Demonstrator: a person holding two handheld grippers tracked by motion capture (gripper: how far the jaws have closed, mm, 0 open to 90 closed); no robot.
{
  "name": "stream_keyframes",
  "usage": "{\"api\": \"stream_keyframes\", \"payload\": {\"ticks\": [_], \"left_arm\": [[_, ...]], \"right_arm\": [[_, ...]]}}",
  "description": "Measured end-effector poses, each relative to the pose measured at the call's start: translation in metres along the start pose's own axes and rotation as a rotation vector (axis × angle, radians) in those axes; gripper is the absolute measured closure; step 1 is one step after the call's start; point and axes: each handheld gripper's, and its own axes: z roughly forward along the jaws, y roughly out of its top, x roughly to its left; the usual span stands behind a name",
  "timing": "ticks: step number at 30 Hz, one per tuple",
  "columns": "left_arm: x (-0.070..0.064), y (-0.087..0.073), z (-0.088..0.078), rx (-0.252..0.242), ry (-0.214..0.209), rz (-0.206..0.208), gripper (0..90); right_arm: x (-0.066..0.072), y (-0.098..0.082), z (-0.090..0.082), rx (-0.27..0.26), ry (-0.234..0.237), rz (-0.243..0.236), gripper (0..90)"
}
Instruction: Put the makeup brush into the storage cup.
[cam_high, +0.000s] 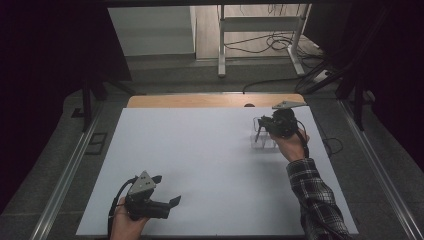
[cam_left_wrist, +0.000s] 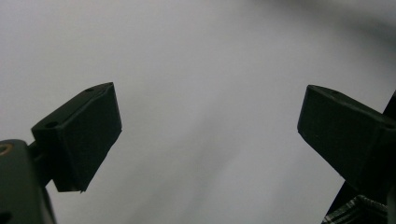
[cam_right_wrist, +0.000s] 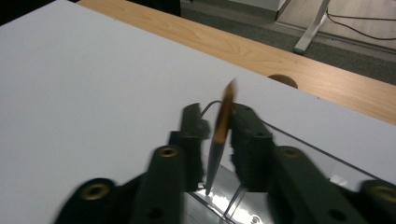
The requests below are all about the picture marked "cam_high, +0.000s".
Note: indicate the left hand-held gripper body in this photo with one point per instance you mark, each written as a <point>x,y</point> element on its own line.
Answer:
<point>143,203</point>

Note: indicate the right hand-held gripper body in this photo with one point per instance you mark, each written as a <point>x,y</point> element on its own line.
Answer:
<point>281,121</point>

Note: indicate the clear acrylic pen holder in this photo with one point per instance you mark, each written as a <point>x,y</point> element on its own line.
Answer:
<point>265,142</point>

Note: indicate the person's right hand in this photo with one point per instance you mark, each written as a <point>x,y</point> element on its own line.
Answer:
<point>291,146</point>

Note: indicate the person's left hand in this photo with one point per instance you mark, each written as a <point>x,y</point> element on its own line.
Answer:
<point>128,228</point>

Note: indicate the white table mat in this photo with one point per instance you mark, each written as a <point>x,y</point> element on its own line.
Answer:
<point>206,150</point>

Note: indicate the white power strip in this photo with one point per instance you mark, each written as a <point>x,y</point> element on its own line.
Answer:
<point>321,76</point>

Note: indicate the black metal stand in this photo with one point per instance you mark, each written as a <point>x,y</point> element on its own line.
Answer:
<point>358,100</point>
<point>87,103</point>

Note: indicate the white panel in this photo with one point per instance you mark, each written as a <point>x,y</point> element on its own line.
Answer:
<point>153,31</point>

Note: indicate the black floor socket frame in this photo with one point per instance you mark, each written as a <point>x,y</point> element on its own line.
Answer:
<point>96,143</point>

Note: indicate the grey metal floor rail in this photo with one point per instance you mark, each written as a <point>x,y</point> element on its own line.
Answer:
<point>380,173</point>
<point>63,183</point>

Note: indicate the white metal desk frame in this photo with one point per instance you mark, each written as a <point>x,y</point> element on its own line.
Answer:
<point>221,43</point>

